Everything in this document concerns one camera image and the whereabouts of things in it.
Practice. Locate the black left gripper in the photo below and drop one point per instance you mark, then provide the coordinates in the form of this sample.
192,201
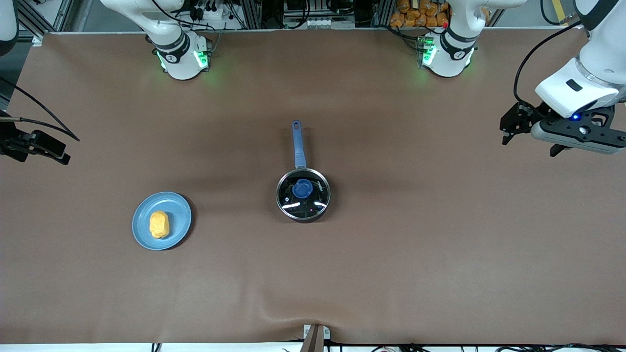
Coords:
524,117

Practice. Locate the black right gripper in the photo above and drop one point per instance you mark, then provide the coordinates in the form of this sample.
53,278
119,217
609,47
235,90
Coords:
14,142

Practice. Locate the glass lid with blue knob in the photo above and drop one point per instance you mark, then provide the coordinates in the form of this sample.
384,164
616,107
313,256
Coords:
303,188

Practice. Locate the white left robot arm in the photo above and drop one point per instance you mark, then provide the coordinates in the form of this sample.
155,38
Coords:
447,58

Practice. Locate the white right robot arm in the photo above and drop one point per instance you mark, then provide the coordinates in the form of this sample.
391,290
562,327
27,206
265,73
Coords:
181,63

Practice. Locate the blue round plate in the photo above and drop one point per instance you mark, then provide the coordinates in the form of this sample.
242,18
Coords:
178,210

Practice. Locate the bag of orange items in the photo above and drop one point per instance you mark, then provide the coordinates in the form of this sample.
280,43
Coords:
415,14

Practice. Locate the brown table mat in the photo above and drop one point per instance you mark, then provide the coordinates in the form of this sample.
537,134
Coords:
391,269

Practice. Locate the white power strip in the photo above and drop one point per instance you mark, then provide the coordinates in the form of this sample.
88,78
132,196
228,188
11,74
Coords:
215,13

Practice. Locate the white connector block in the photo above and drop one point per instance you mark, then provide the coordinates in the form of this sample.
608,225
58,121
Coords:
320,22

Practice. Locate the aluminium profile post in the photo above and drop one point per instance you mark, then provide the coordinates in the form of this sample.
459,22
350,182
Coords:
252,12

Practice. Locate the grey metal bracket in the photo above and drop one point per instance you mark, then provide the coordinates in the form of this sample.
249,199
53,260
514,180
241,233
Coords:
327,334

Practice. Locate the brown camera pole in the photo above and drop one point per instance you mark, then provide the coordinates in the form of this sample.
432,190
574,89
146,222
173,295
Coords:
313,342

